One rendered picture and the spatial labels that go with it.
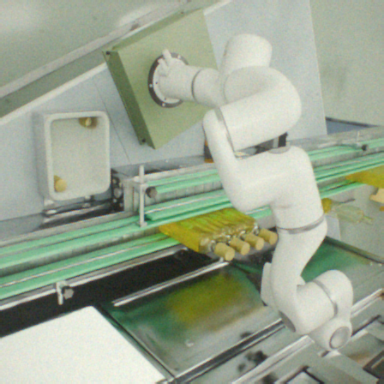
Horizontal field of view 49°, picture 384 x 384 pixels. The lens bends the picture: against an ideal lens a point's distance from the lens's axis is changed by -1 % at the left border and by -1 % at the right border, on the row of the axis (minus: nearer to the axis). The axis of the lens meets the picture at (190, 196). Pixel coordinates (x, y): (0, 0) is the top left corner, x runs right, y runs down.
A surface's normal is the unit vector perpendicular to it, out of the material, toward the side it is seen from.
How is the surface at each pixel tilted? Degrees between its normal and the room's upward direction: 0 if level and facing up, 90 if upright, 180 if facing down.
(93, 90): 0
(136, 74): 1
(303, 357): 90
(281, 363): 90
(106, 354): 90
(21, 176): 0
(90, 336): 90
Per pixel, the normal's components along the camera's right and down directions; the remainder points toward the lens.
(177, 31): 0.62, 0.29
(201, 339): 0.04, -0.95
